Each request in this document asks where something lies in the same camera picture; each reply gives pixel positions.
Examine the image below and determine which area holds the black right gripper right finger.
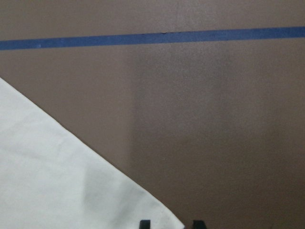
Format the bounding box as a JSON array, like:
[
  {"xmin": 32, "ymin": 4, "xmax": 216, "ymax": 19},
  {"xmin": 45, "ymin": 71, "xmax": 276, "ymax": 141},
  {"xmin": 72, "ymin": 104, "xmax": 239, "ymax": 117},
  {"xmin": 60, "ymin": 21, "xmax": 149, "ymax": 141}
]
[{"xmin": 192, "ymin": 220, "xmax": 206, "ymax": 229}]

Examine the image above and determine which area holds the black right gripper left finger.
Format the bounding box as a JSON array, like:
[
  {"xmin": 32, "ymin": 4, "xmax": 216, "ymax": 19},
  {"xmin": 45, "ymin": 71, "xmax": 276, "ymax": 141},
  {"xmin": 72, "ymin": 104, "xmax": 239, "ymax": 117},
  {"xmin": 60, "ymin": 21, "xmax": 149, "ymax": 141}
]
[{"xmin": 140, "ymin": 219, "xmax": 150, "ymax": 229}]

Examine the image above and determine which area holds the cream white t-shirt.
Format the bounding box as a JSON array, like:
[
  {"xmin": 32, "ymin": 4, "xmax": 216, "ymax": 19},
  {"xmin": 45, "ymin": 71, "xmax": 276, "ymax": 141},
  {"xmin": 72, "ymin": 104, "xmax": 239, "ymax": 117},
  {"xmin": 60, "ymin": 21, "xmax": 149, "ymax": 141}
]
[{"xmin": 0, "ymin": 81, "xmax": 184, "ymax": 229}]

